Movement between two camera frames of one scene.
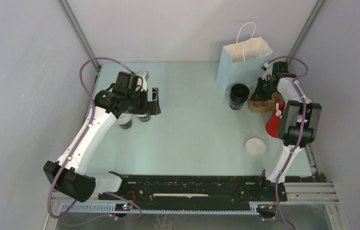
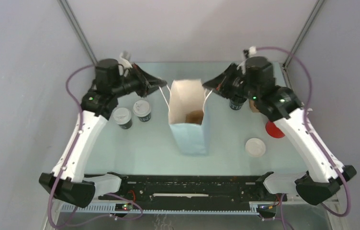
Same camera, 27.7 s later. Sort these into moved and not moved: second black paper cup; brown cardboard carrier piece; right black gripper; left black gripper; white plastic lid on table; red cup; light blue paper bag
Moved: left black gripper; light blue paper bag; brown cardboard carrier piece; right black gripper
Not moved: white plastic lid on table; red cup; second black paper cup
